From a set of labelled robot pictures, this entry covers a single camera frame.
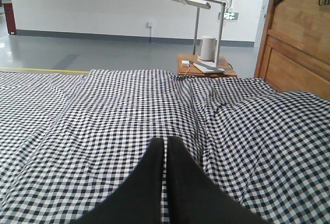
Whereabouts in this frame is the black white checkered bedsheet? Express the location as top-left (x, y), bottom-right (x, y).
top-left (1, 70), bottom-right (329, 223)

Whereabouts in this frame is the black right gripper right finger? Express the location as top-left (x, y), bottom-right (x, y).
top-left (166, 136), bottom-right (266, 223)

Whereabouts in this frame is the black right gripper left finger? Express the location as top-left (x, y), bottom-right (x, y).
top-left (70, 138), bottom-right (164, 223)

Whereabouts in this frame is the green exit sign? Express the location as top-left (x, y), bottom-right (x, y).
top-left (218, 12), bottom-right (239, 20)

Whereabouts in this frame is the wooden nightstand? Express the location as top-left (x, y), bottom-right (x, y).
top-left (177, 54), bottom-right (238, 78)

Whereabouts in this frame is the wooden bed headboard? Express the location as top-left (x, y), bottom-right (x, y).
top-left (254, 0), bottom-right (329, 99)

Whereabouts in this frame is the small white charger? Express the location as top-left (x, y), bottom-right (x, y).
top-left (181, 60), bottom-right (190, 67)

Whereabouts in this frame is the red cabinet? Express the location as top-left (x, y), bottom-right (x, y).
top-left (3, 3), bottom-right (17, 35)

